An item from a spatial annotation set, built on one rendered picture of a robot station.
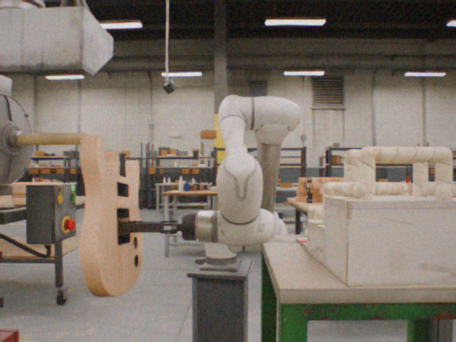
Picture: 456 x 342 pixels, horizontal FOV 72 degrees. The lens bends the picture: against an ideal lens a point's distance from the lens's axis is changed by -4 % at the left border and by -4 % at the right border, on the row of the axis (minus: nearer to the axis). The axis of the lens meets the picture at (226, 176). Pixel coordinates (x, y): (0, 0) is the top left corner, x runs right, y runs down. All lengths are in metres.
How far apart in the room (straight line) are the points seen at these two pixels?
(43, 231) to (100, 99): 12.09
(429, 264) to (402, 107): 12.84
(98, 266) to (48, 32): 0.54
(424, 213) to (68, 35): 0.84
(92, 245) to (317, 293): 0.50
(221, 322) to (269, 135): 0.88
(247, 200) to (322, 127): 11.65
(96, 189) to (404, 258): 0.70
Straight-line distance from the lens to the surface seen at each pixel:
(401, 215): 0.73
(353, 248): 0.70
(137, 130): 12.52
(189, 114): 12.17
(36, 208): 1.23
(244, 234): 0.84
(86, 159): 0.83
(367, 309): 0.75
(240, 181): 0.71
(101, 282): 0.83
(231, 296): 1.56
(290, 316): 0.71
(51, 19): 0.87
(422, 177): 0.86
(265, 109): 1.26
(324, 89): 12.62
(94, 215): 0.83
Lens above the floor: 1.15
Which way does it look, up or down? level
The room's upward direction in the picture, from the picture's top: straight up
